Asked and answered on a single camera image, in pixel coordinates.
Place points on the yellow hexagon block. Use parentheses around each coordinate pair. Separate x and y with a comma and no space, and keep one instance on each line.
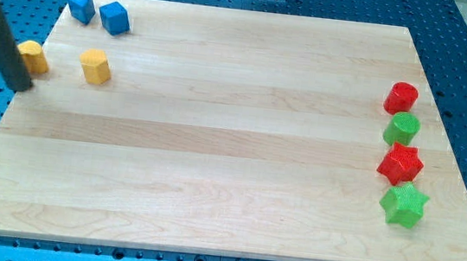
(95,66)

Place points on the green circle block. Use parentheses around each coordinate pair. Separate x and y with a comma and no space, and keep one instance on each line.
(401,129)

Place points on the red circle block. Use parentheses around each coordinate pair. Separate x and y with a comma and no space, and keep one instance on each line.
(401,98)

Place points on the wooden board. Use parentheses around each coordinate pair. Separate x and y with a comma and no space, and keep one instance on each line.
(226,132)

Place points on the blue cube block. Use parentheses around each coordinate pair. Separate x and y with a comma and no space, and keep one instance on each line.
(114,18)

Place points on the red star block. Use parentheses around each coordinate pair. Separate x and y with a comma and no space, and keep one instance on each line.
(401,163)

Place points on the green star block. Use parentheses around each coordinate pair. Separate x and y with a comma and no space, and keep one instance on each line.
(404,205)

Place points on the blue triangular block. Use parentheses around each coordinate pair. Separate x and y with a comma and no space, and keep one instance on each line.
(82,10)

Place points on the yellow rounded block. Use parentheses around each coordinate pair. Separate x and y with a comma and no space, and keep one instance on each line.
(33,57)

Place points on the dark cylindrical pusher stick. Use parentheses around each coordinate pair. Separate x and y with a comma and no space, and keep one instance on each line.
(12,67)

